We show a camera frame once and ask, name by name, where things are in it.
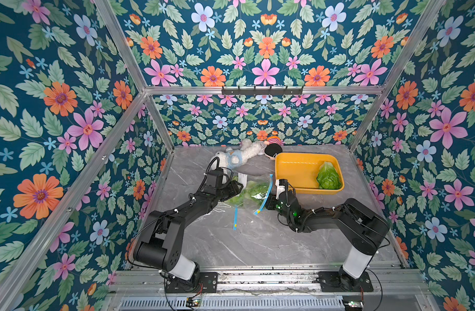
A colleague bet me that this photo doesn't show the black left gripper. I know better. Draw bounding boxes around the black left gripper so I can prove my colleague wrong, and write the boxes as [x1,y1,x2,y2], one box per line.
[213,179,244,202]

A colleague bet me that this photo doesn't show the green chinese cabbage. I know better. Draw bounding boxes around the green chinese cabbage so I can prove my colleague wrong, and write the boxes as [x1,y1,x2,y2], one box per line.
[226,181,271,209]
[316,162,342,190]

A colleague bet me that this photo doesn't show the clear zipper bag blue seal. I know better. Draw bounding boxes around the clear zipper bag blue seal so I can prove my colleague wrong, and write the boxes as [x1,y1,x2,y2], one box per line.
[219,173,274,215]

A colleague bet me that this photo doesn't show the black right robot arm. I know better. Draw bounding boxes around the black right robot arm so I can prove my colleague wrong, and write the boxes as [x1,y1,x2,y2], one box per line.
[265,179,389,281]

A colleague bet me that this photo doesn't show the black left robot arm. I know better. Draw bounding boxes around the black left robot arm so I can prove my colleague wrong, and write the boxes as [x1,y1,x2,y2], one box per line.
[132,168,244,282]

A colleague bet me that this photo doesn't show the blue zipper strip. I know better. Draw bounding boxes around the blue zipper strip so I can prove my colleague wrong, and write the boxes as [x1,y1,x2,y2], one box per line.
[233,206,239,231]

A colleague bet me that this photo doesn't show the white plush bunny blue shirt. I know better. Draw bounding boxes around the white plush bunny blue shirt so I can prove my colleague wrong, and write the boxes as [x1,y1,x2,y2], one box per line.
[211,139,266,170]

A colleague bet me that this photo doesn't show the yellow plastic tray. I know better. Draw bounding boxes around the yellow plastic tray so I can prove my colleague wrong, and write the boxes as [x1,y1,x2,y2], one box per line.
[275,152,345,195]

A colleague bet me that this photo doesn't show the black striped plush toy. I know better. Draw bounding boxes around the black striped plush toy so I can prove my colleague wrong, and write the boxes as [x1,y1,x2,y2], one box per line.
[264,136,284,160]

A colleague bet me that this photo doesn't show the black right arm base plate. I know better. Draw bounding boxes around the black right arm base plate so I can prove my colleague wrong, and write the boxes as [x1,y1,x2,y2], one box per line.
[316,267,374,293]

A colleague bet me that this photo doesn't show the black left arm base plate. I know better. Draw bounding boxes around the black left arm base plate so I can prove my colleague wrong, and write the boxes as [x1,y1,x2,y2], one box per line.
[166,272,219,294]

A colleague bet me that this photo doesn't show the black hook rail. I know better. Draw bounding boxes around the black hook rail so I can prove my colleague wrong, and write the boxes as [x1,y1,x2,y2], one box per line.
[221,86,304,97]

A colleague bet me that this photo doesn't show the aluminium mounting rail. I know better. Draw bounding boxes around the aluminium mounting rail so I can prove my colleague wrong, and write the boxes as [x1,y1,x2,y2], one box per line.
[104,264,429,300]

